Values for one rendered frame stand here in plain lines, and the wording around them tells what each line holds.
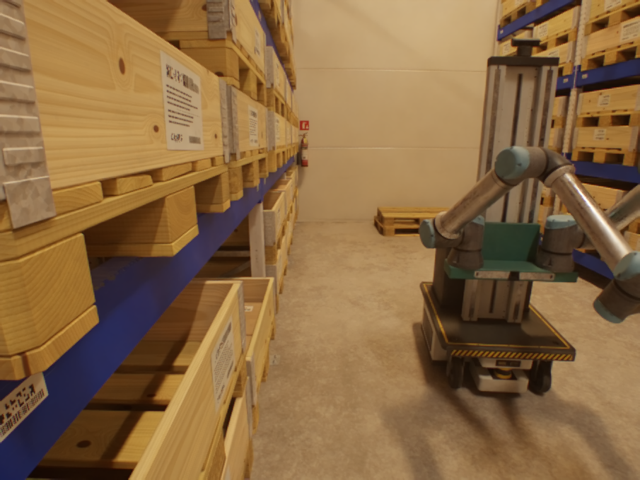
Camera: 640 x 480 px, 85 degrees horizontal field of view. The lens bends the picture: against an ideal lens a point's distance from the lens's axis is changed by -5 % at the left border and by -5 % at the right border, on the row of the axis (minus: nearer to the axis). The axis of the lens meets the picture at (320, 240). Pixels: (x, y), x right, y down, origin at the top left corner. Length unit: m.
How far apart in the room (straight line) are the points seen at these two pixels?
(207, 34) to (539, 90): 1.65
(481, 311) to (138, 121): 2.19
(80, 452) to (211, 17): 1.10
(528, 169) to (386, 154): 4.88
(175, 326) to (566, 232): 1.83
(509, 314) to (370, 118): 4.43
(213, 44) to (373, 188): 5.29
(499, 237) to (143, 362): 1.81
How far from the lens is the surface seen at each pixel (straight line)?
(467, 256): 2.02
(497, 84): 2.18
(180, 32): 1.22
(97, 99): 0.47
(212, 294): 1.14
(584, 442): 2.29
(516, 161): 1.47
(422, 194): 6.48
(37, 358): 0.38
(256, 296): 2.12
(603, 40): 4.61
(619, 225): 2.13
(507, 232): 2.22
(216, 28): 1.19
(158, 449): 0.61
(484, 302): 2.42
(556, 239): 2.17
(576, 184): 1.54
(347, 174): 6.20
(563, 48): 5.12
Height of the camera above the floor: 1.37
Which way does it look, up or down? 15 degrees down
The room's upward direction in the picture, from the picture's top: straight up
